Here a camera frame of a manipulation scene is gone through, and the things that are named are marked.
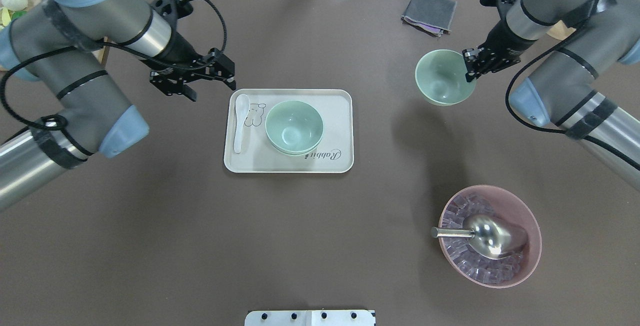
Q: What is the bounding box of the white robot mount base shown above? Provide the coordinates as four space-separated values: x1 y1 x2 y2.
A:
244 309 377 326

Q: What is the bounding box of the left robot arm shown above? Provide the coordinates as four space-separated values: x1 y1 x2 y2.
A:
0 0 236 210

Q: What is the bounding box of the lemon slice left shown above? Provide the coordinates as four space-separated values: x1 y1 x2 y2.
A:
0 6 12 29

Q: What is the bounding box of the green bowl on tray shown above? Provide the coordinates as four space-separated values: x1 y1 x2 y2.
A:
271 143 320 157

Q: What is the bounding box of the white garlic bulb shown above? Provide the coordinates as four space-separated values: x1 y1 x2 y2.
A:
1 0 29 12

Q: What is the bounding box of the green lime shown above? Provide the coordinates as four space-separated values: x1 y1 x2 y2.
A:
9 10 27 21

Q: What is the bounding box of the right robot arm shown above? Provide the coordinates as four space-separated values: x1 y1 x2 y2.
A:
462 0 640 189

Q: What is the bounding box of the metal scoop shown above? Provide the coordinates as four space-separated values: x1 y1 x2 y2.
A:
430 214 529 260

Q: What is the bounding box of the pink bowl with ice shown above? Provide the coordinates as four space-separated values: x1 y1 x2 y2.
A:
438 185 542 288

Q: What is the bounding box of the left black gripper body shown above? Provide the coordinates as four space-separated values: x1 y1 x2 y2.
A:
149 48 236 96

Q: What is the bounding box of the green bowl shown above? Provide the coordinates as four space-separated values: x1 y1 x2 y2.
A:
271 143 320 157
265 100 325 149
414 49 476 107

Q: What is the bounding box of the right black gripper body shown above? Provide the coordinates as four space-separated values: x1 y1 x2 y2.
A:
462 20 531 75

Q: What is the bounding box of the cream serving tray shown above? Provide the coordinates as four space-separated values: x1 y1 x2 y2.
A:
223 88 355 173

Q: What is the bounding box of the white ceramic spoon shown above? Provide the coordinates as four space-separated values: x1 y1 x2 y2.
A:
233 93 250 154

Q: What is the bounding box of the grey folded cloth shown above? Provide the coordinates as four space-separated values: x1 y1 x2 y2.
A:
400 0 458 37

